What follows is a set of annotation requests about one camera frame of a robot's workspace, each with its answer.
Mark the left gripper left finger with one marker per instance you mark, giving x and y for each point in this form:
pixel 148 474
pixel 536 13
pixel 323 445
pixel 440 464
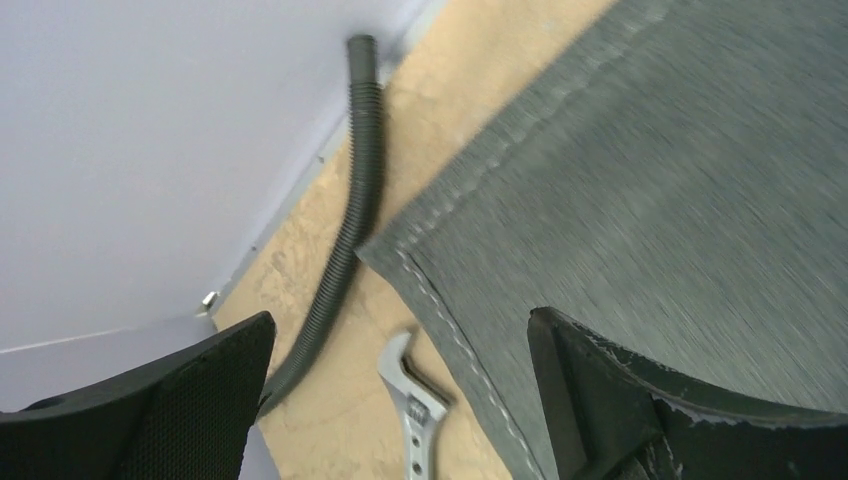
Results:
pixel 184 416

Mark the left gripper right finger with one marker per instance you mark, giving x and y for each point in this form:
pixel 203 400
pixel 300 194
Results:
pixel 612 413

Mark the grey cloth napkin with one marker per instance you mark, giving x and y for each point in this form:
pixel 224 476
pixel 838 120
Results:
pixel 676 181

